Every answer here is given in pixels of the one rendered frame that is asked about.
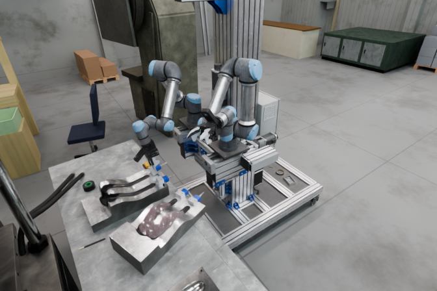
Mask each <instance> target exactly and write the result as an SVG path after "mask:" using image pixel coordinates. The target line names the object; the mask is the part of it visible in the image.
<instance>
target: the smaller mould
mask: <svg viewBox="0 0 437 291"><path fill-rule="evenodd" d="M167 291H220V290H219V289H218V287H217V286H216V284H215V283H214V282H213V280H212V279H211V278H210V276H209V275H208V274H207V272H206V271H205V270H204V268H203V267H200V268H198V269H197V270H196V271H195V272H193V273H191V274H190V275H189V276H187V277H186V278H184V279H183V280H182V281H180V282H179V283H178V284H176V285H175V286H173V287H172V288H171V289H169V290H167Z"/></svg>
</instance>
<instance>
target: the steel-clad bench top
mask: <svg viewBox="0 0 437 291"><path fill-rule="evenodd" d="M139 151H140V147H139V146H138V145H137V144H136V143H135V142H134V140H129V141H126V142H123V143H121V144H117V145H114V146H112V147H108V148H106V149H102V150H100V151H97V152H94V153H91V154H89V155H85V156H83V157H79V158H76V159H73V160H71V161H68V162H65V163H62V164H59V165H56V166H53V167H50V168H48V169H49V173H50V176H51V180H52V183H53V187H54V190H56V189H57V188H58V187H59V186H60V185H61V184H62V183H63V182H64V181H65V180H66V178H67V177H68V176H69V175H70V174H71V173H75V176H74V177H73V178H72V179H71V180H70V182H69V183H68V184H70V183H71V182H72V181H73V180H74V179H75V178H76V177H77V176H78V175H79V174H80V173H81V172H84V173H85V175H84V176H83V177H82V178H81V179H79V180H78V181H77V182H76V183H75V184H74V185H73V186H72V187H71V188H70V189H69V190H68V191H67V192H66V193H65V194H64V195H63V196H62V197H61V198H60V199H59V200H58V204H59V209H60V213H61V216H62V220H63V222H64V227H65V230H66V234H67V237H68V241H69V244H70V248H71V251H72V255H73V259H74V262H75V267H76V269H77V273H78V276H79V280H80V283H81V288H82V291H167V290H169V289H171V288H172V287H173V286H175V285H176V284H178V283H179V282H180V281H182V280H183V279H184V278H186V277H187V276H189V275H190V274H191V273H193V272H195V271H196V270H197V269H198V268H200V267H203V268H204V270H205V271H206V272H207V274H208V275H209V276H210V278H211V279H212V280H213V282H214V283H215V284H216V286H217V287H218V289H219V290H220V291H268V290H267V289H266V288H265V287H264V286H263V285H262V284H261V283H260V282H259V281H258V279H257V278H256V277H255V276H254V275H253V274H252V272H251V271H250V270H249V269H248V268H247V267H246V266H245V265H244V264H243V263H242V261H241V260H240V259H239V258H238V257H237V256H236V254H235V253H234V252H233V251H232V250H231V249H230V248H229V247H228V246H227V245H226V243H225V242H224V241H223V240H222V239H221V238H220V236H219V235H218V234H217V233H216V232H215V231H214V230H213V229H212V228H211V227H210V226H209V224H208V223H207V222H206V221H205V220H204V219H203V217H201V218H200V219H199V220H198V221H197V222H196V223H195V224H194V225H193V226H192V227H191V228H190V229H189V230H188V231H187V232H186V233H185V234H184V235H183V236H182V237H181V238H180V239H179V240H178V241H177V242H176V243H175V244H174V245H173V246H172V247H171V248H170V250H169V251H168V252H167V253H166V254H165V255H164V256H163V257H162V258H161V259H160V260H159V261H158V262H157V263H156V264H155V265H154V266H153V267H152V268H151V269H150V271H149V272H148V273H147V274H146V275H143V274H141V273H140V272H139V271H138V270H137V269H136V268H135V267H134V266H132V265H131V264H130V263H129V262H128V261H127V260H126V259H125V258H123V257H122V256H121V255H120V254H118V253H117V252H116V251H115V250H114V249H113V247H112V244H111V241H110V238H109V235H110V234H112V233H113V232H114V231H115V230H117V229H118V228H119V227H120V226H122V225H123V224H124V223H125V222H128V223H130V224H131V223H133V222H134V221H135V220H136V219H137V218H138V217H139V216H140V215H141V214H142V213H143V212H144V210H145V209H146V208H147V207H145V208H143V209H141V210H139V211H137V212H135V213H133V214H131V215H129V216H127V217H125V218H123V219H121V220H119V221H117V222H115V223H113V224H111V225H109V226H107V227H105V228H103V229H101V230H99V231H97V232H95V233H94V232H93V230H92V227H91V225H90V222H89V220H88V217H87V215H86V212H85V209H84V206H83V204H82V202H81V200H82V199H85V198H87V197H90V196H93V195H94V194H97V193H98V192H99V183H101V182H103V181H106V180H109V179H126V178H128V177H130V176H132V175H134V174H136V173H139V172H141V171H143V170H145V169H144V167H143V166H142V165H143V164H144V163H145V162H147V159H146V157H145V155H144V156H143V157H142V158H141V159H140V160H139V162H135V161H134V160H133V158H134V157H135V156H136V154H137V153H138V152H139ZM87 181H94V182H95V185H96V187H95V189H93V190H92V191H89V192H85V191H84V190H83V184H84V183H85V182H87ZM68 184H67V185H68ZM67 185H66V186H67ZM66 186H65V187H66ZM65 187H64V188H65ZM64 188H63V189H64ZM63 189H62V190H63ZM103 238H105V240H102V241H101V242H98V243H95V244H92V245H91V246H88V247H85V248H83V249H80V250H79V248H81V247H83V246H87V245H89V244H91V243H93V242H96V241H98V240H101V239H103Z"/></svg>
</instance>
